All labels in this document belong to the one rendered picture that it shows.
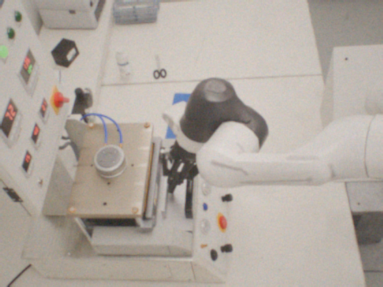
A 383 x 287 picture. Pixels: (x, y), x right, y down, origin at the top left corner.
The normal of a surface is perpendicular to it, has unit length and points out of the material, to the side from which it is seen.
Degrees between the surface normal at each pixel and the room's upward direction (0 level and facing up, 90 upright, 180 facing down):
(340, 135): 23
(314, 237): 0
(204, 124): 86
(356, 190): 0
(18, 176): 90
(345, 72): 45
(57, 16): 91
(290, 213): 0
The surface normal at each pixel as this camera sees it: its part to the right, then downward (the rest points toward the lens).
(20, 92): 0.99, -0.01
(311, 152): -0.43, -0.43
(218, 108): 0.22, 0.71
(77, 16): -0.12, 0.82
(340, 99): -0.07, 0.16
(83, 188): -0.09, -0.58
